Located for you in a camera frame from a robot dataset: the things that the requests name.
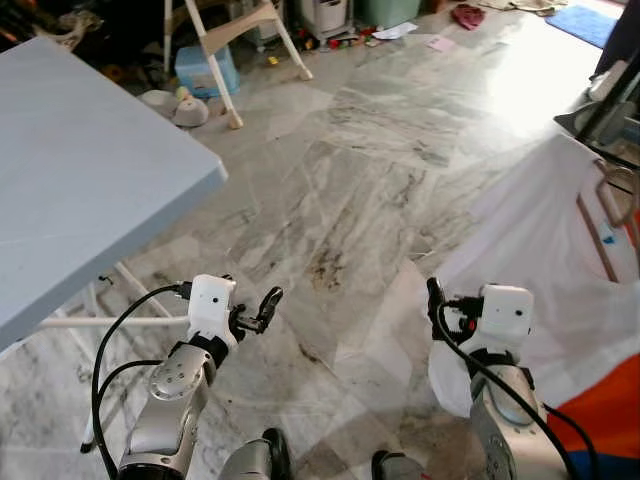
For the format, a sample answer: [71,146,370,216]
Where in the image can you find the white t-shirt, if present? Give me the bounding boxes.
[428,133,640,418]

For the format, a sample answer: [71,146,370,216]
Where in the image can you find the silver left robot leg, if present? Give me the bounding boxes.
[218,428,294,480]

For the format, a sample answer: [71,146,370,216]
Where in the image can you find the orange printed t-shirt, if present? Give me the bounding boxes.
[545,208,640,461]

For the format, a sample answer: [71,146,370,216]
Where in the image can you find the grey pet bowl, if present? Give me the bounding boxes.
[171,95,212,130]
[138,89,181,118]

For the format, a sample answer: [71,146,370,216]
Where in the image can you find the grey folding table white legs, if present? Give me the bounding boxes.
[0,38,229,353]

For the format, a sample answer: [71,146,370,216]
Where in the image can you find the light blue plastic box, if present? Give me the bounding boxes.
[174,45,242,100]

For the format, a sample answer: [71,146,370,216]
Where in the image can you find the white paper sheet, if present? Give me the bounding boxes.
[371,22,420,42]

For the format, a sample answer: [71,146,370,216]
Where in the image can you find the red cloth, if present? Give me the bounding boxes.
[451,4,488,31]

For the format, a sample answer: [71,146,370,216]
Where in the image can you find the green plastic bin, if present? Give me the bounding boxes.
[355,0,423,29]

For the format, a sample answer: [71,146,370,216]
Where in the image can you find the white floor appliance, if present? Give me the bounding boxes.
[296,0,353,43]

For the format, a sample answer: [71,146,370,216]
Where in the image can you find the blue floor mat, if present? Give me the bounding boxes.
[544,4,623,50]

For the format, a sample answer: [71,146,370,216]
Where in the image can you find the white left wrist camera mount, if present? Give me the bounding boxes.
[188,275,239,339]

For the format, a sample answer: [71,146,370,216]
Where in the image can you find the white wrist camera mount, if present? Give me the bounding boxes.
[479,285,535,351]
[188,275,239,339]

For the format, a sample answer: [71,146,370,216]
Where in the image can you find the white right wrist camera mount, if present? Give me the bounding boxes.
[479,285,535,351]

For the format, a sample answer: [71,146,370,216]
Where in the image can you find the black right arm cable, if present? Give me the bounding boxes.
[428,305,603,480]

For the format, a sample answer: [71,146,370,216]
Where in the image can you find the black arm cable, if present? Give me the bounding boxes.
[82,283,193,480]
[428,305,603,480]

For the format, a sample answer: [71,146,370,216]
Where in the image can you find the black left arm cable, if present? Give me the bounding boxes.
[82,283,193,480]

